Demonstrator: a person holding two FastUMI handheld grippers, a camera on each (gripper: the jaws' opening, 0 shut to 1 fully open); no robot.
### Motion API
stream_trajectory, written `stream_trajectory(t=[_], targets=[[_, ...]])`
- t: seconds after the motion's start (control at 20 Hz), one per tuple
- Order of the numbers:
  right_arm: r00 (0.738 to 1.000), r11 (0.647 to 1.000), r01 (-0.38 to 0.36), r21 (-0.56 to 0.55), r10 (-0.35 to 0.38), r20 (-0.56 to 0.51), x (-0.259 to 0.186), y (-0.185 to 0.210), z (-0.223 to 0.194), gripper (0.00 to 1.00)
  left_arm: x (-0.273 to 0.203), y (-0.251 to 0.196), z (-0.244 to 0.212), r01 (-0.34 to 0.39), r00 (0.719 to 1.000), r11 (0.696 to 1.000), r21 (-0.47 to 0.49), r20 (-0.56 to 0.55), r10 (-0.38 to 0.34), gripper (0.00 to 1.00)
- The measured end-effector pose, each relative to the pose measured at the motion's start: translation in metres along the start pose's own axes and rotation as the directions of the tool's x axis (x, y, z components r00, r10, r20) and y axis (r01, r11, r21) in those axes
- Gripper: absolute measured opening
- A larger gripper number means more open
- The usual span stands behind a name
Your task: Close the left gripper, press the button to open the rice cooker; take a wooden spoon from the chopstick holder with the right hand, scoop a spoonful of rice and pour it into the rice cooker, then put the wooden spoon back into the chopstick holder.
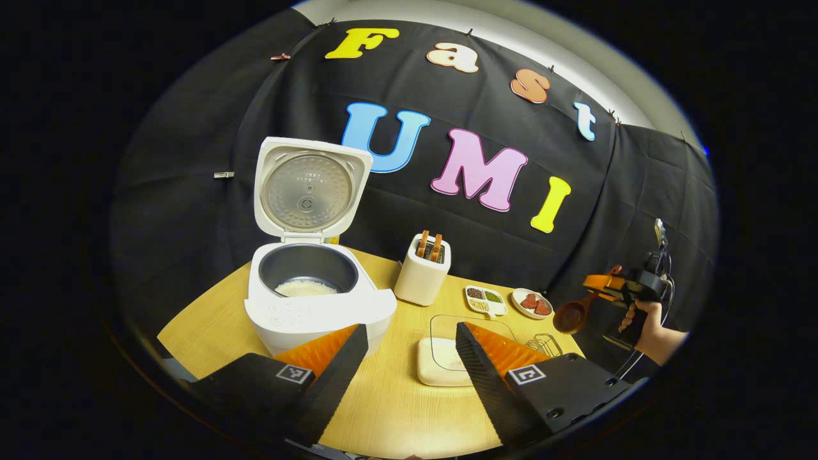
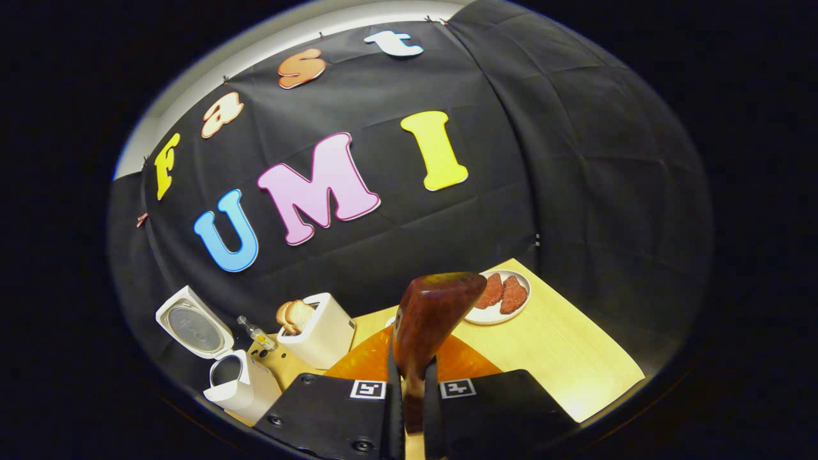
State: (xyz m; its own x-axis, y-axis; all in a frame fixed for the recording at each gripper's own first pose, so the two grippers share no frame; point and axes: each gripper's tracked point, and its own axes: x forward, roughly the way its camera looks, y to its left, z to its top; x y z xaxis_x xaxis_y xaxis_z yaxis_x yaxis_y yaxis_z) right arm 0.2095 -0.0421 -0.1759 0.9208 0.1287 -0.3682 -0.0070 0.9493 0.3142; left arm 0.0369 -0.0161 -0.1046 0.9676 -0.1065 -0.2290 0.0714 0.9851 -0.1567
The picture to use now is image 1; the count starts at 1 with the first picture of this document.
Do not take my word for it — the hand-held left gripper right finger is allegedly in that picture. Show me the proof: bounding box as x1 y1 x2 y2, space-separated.
455 321 633 448

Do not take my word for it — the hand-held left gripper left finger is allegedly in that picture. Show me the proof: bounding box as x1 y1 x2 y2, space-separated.
185 324 370 448

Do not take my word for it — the brown wooden spoon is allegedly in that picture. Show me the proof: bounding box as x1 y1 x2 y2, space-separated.
553 291 603 335

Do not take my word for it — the white rice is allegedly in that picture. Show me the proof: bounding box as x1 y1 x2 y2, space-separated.
427 342 462 372
275 279 338 298

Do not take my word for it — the white rice cooker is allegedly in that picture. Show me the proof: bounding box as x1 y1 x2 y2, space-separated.
245 137 397 357

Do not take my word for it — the metal wire chopstick holder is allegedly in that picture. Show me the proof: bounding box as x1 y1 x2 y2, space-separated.
525 333 564 358

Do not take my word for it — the white divided grain dish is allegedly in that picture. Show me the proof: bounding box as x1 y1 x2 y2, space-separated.
464 285 509 318

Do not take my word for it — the white round plate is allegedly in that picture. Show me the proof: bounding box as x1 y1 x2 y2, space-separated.
511 287 554 320

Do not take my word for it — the white toaster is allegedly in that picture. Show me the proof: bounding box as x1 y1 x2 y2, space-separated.
394 233 452 307

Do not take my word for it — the black backdrop cloth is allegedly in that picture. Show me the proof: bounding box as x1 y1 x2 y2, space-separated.
109 8 720 384

